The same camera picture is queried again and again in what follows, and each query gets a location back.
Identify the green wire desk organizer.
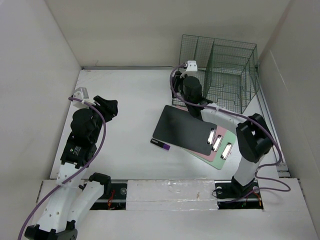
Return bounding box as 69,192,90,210
179,34,260,114

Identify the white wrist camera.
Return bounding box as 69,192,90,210
184,60,198,73
71,87,89,109

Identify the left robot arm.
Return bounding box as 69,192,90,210
18,95,118,240

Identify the pink clipboard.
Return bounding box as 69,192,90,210
175,105,228,164

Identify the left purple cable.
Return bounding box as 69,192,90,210
17,96,108,240

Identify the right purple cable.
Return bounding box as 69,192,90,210
169,63,291,203

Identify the green clipboard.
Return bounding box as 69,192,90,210
208,130,236,170

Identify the metal rail bracket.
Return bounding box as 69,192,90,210
276,162,291,178

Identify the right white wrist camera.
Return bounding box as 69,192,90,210
184,60,198,73

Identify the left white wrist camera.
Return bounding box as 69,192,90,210
71,87,89,109

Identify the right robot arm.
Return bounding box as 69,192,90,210
169,70,275,201

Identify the black clipboard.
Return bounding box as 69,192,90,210
152,105,217,156

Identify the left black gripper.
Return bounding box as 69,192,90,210
81,96,117,143

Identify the purple cable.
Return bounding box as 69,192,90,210
169,63,291,203
17,96,108,240

